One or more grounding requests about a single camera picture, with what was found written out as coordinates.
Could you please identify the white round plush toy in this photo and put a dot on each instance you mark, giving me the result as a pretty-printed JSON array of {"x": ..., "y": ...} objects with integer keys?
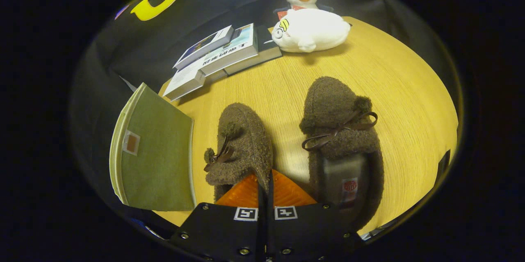
[{"x": 311, "y": 30}]

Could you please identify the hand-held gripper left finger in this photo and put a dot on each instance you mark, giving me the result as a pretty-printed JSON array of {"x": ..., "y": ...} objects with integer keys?
[{"x": 221, "y": 229}]

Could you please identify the green fabric storage box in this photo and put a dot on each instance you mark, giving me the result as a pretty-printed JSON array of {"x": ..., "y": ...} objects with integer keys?
[{"x": 156, "y": 159}]

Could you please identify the brown fuzzy shoe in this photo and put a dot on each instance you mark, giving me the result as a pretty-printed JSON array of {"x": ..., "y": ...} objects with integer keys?
[
  {"x": 336, "y": 106},
  {"x": 246, "y": 139}
]

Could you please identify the white teal-cover book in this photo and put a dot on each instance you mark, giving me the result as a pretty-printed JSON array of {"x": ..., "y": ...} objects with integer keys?
[{"x": 231, "y": 53}]

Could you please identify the small white photo-cover book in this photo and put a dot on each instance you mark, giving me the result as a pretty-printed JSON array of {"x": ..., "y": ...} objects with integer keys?
[{"x": 205, "y": 46}]

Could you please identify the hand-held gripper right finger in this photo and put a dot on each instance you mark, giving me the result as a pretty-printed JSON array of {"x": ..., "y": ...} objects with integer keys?
[{"x": 307, "y": 229}]

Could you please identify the white text-cover book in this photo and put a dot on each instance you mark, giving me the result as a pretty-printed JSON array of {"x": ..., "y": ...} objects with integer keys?
[{"x": 184, "y": 83}]

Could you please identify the black book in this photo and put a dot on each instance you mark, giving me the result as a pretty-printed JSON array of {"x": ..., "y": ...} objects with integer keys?
[{"x": 268, "y": 48}]

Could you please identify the black backdrop cloth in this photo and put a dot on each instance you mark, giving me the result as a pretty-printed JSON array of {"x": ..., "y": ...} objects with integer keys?
[{"x": 123, "y": 48}]

